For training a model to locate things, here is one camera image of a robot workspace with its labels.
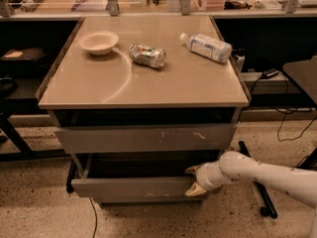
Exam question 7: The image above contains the white paper bowl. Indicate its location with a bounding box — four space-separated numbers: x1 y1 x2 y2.
79 31 119 56

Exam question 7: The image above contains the grey bottom drawer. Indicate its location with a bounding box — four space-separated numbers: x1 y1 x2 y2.
94 195 208 205

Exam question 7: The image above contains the clear plastic water bottle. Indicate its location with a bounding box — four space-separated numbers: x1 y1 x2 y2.
179 33 232 63

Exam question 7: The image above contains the dark round side table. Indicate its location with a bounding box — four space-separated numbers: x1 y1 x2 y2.
283 59 317 104

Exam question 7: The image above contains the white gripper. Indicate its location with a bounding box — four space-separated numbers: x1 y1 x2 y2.
185 162 231 197

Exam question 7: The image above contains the black left table leg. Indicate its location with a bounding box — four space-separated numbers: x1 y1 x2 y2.
0 115 66 162

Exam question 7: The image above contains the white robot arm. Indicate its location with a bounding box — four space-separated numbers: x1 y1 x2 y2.
185 151 317 211

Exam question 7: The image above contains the black power adapter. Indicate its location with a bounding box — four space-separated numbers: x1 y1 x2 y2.
262 68 279 79

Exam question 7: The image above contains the crushed silver soda can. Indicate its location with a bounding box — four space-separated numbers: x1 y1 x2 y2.
129 43 166 69

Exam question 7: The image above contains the black floor cable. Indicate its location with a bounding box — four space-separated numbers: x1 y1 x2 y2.
88 196 99 238

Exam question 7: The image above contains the grey drawer cabinet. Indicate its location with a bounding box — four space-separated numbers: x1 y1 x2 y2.
35 15 252 207

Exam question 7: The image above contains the black cable right side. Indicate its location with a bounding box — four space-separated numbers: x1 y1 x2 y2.
250 72 317 143

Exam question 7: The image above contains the small white bottle black cap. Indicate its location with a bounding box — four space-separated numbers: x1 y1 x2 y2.
234 49 246 70

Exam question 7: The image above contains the grey top drawer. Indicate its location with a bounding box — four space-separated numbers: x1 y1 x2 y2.
54 123 237 154

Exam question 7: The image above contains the grey drawer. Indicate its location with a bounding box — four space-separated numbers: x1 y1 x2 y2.
71 150 218 198
94 195 208 205
54 123 237 154

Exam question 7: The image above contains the black metal stand leg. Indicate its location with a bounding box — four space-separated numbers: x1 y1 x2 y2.
239 141 278 219

